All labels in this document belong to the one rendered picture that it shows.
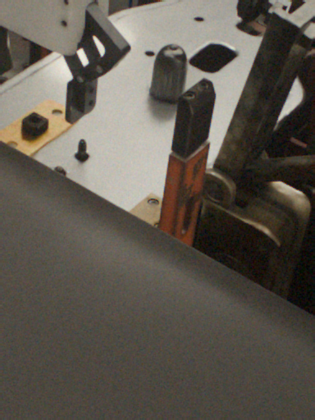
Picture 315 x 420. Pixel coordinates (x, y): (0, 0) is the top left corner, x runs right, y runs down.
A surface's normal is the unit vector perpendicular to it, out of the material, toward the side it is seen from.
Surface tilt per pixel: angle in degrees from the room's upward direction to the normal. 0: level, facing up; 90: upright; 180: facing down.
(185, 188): 90
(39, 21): 96
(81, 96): 90
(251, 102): 90
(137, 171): 0
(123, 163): 0
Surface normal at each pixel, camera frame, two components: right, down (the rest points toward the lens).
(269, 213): 0.11, -0.74
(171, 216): -0.58, 0.50
